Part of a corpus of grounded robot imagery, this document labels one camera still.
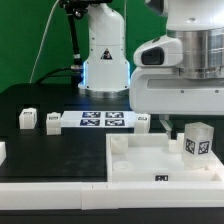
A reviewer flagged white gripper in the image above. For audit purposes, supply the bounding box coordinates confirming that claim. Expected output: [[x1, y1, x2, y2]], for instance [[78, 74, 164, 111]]
[[129, 68, 224, 139]]

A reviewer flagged white square tabletop tray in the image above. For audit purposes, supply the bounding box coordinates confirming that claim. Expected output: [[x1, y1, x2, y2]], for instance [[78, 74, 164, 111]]
[[106, 133, 224, 182]]

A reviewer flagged white fiducial marker plate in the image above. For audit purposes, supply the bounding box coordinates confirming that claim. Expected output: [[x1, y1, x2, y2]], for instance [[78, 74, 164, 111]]
[[61, 111, 137, 128]]

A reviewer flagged white obstacle fence front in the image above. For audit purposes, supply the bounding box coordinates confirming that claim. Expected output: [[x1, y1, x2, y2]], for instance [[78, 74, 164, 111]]
[[0, 182, 224, 210]]

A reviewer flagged white obstacle fence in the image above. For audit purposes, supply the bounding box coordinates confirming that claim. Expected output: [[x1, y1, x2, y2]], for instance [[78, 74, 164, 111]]
[[0, 142, 6, 166], [0, 182, 224, 210]]

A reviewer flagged white obstacle fence left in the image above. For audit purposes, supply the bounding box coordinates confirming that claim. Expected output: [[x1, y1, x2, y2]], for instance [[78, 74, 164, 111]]
[[0, 142, 6, 166]]

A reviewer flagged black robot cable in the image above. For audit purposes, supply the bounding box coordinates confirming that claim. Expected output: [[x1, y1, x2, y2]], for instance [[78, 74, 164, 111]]
[[34, 0, 88, 85]]

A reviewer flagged grey thin cable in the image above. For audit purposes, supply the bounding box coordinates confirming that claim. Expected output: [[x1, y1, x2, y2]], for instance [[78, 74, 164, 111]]
[[28, 0, 61, 84]]

